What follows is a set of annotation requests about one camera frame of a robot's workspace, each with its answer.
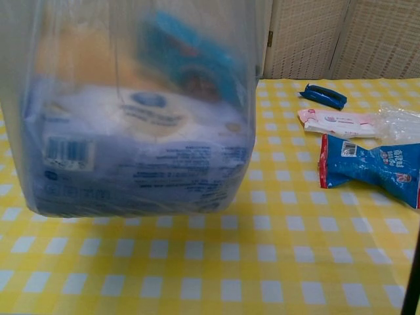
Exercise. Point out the brass screen hinge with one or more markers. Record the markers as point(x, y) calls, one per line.
point(270, 37)

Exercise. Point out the yellow white checkered tablecloth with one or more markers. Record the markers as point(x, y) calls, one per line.
point(229, 262)

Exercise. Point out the dark blue small wrapper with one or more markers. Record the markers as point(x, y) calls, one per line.
point(323, 96)

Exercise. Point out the pink wet wipes pack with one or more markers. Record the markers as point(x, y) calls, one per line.
point(334, 123)

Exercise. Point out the beige woven folding screen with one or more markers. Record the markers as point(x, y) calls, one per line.
point(361, 36)

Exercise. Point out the transparent plastic bag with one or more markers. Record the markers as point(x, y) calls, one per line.
point(19, 98)

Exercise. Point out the blue snack box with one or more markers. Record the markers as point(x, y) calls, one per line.
point(183, 49)

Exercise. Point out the blue red snack bag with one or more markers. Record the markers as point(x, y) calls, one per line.
point(361, 167)

